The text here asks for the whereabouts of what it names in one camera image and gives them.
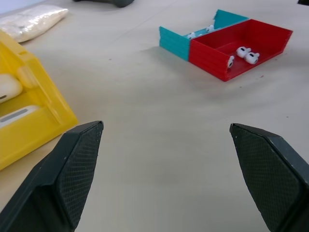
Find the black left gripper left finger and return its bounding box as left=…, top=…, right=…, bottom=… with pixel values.
left=0, top=120, right=105, bottom=232

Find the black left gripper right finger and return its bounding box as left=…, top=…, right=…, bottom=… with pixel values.
left=229, top=123, right=309, bottom=232

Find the yellow plastic bin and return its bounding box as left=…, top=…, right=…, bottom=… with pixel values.
left=0, top=29, right=79, bottom=171

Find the red plastic tray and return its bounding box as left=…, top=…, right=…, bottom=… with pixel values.
left=188, top=19, right=294, bottom=83

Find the clear plastic bag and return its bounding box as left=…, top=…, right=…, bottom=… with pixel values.
left=0, top=4, right=69, bottom=44

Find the teal plastic tray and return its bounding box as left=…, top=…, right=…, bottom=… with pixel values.
left=158, top=9, right=250, bottom=61

